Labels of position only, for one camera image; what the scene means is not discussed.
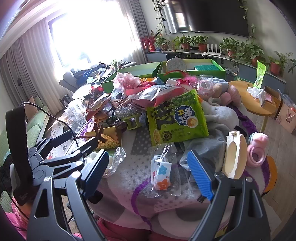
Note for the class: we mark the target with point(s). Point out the silver glitter ball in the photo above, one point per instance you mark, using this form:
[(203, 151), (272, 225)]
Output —
[(175, 65)]

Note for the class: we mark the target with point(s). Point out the round coffee table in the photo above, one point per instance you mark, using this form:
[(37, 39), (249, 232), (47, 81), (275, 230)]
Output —
[(81, 92)]

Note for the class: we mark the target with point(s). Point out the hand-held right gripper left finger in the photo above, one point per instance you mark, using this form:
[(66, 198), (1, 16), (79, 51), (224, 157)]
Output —
[(97, 172)]

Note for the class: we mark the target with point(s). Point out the clear packet with bandage roll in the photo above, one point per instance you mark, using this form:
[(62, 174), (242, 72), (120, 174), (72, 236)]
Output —
[(204, 86)]

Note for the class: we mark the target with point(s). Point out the grey sofa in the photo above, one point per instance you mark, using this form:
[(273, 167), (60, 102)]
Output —
[(74, 77)]

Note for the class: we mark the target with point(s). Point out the orange stool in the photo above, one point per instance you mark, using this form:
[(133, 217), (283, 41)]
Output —
[(272, 172)]

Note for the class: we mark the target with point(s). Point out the green sofa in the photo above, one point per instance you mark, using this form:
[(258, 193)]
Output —
[(34, 120)]

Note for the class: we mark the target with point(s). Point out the gold gift box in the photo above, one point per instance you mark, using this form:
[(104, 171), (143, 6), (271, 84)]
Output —
[(107, 138)]

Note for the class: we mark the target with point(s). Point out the person's pink clothing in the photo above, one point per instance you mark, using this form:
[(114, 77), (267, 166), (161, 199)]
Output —
[(12, 220)]

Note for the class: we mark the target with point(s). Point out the clear plastic cups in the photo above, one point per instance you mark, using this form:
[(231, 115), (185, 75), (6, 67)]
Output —
[(74, 113)]

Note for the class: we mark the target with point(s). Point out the clear packet of flower-print tapes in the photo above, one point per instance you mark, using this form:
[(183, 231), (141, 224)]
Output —
[(161, 171)]

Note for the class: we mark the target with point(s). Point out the white glove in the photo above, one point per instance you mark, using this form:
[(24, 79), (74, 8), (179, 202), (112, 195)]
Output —
[(253, 92)]

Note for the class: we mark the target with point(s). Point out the black television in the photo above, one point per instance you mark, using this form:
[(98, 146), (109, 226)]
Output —
[(208, 16)]

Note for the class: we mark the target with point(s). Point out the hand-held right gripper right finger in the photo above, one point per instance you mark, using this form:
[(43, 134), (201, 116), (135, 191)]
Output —
[(200, 177)]

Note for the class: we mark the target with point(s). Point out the green snack packet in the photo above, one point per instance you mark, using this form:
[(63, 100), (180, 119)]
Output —
[(175, 125)]

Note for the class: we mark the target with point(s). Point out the green rhinestone toy gun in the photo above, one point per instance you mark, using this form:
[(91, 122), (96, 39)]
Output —
[(129, 115)]

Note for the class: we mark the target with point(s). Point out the brown cardboard box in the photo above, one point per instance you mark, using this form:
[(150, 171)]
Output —
[(274, 98)]

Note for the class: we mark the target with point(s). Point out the yellow round table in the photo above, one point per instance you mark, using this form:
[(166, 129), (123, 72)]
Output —
[(252, 104)]

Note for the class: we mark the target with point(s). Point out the pale gift bag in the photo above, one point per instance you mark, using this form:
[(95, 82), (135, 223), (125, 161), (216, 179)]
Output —
[(286, 117)]

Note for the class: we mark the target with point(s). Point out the green standing pouch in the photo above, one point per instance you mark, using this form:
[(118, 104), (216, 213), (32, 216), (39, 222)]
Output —
[(260, 74)]

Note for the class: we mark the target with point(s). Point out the hanging green vine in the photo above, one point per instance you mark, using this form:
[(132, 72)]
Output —
[(246, 16), (160, 11)]

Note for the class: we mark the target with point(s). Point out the green potted plant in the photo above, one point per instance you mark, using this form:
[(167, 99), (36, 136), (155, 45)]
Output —
[(185, 42), (161, 42), (230, 47), (277, 63), (252, 53), (201, 42)]

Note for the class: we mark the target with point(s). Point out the green scouring sponge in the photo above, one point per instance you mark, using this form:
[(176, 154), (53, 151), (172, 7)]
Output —
[(204, 67)]

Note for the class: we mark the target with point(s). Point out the white plush toy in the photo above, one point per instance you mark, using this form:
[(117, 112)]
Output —
[(222, 114)]

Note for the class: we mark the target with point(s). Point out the cream plastic holder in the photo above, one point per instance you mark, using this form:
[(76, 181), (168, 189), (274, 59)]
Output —
[(233, 157)]

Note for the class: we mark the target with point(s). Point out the beige curtain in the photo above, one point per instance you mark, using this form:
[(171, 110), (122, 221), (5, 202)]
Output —
[(27, 60), (136, 25)]

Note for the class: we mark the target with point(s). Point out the red and white snack packet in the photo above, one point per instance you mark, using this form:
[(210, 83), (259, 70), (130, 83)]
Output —
[(159, 92)]

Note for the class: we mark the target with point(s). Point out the red flower vase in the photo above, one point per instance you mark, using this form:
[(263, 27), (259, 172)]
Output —
[(148, 42)]

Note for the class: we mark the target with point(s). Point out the green cardboard box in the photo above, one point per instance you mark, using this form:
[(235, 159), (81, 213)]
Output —
[(138, 69), (215, 73)]

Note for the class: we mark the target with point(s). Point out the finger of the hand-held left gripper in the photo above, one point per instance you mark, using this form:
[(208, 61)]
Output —
[(89, 144), (60, 138)]

